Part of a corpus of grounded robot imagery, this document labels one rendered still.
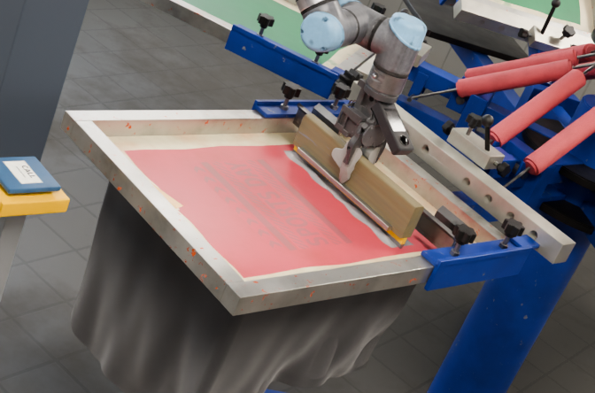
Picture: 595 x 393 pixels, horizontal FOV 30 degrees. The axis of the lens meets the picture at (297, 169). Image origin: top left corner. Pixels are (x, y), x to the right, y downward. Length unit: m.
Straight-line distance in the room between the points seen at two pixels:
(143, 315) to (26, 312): 1.17
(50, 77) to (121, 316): 0.62
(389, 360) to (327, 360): 1.48
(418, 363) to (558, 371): 0.61
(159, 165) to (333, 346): 0.49
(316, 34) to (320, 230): 0.38
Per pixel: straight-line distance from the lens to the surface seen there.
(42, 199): 1.92
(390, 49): 2.17
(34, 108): 2.57
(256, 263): 1.95
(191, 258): 1.86
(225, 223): 2.04
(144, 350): 2.16
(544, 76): 2.90
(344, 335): 2.21
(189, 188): 2.10
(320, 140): 2.33
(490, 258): 2.24
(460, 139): 2.55
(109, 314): 2.25
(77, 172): 4.04
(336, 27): 2.06
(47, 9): 2.45
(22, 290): 3.36
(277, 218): 2.12
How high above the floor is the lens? 1.92
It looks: 24 degrees down
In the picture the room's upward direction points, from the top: 23 degrees clockwise
